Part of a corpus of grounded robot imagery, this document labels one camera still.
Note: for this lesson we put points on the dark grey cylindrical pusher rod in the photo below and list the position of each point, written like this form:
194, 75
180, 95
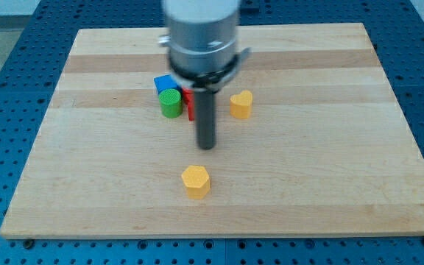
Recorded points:
205, 118

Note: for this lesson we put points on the yellow hexagon block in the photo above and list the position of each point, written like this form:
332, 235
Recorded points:
197, 181

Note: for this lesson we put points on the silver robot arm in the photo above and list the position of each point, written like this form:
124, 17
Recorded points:
202, 53

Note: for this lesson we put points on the yellow heart block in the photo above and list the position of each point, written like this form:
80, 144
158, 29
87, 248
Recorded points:
241, 104

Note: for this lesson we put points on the red block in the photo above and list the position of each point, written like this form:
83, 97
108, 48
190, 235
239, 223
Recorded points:
188, 99

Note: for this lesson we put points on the green cylinder block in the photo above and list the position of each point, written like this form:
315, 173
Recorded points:
171, 103

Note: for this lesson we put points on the blue cube block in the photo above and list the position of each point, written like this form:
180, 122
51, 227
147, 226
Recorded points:
165, 82

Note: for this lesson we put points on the wooden board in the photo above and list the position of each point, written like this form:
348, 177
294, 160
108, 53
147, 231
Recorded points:
326, 152

